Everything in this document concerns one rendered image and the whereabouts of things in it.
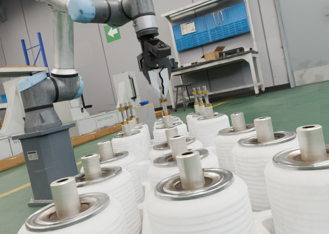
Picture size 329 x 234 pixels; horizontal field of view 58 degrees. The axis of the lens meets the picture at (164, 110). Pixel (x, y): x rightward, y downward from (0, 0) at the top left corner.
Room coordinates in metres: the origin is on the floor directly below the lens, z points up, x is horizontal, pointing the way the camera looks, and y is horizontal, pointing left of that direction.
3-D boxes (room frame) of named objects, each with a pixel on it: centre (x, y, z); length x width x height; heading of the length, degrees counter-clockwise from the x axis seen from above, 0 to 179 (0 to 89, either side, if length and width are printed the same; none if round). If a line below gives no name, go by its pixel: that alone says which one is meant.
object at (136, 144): (0.82, 0.11, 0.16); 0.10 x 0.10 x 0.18
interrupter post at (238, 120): (0.51, -0.12, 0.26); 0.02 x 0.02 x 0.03
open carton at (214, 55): (5.51, -1.10, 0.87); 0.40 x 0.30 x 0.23; 48
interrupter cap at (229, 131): (0.51, -0.12, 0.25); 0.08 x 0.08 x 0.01
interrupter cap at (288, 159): (0.28, -0.13, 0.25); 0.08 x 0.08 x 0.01
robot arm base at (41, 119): (1.26, 0.52, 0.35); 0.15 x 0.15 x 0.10
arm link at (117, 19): (1.01, 0.09, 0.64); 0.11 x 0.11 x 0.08; 47
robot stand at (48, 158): (1.26, 0.52, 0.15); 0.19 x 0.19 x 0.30; 62
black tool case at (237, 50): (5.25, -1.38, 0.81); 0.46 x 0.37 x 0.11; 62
